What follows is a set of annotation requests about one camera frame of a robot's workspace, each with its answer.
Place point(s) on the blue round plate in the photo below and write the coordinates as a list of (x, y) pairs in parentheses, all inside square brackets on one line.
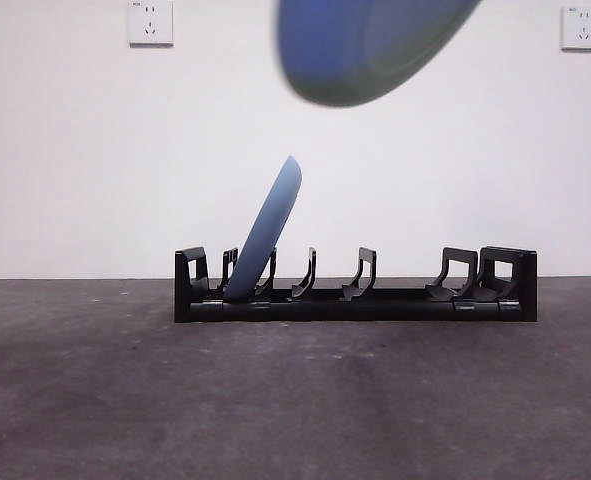
[(270, 225)]

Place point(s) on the pale green round plate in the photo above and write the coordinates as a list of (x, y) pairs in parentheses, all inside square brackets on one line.
[(350, 50)]

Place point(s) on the black plate rack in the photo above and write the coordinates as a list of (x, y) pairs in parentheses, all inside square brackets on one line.
[(400, 307)]

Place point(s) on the white wall socket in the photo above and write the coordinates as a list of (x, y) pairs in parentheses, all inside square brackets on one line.
[(582, 29), (150, 22)]

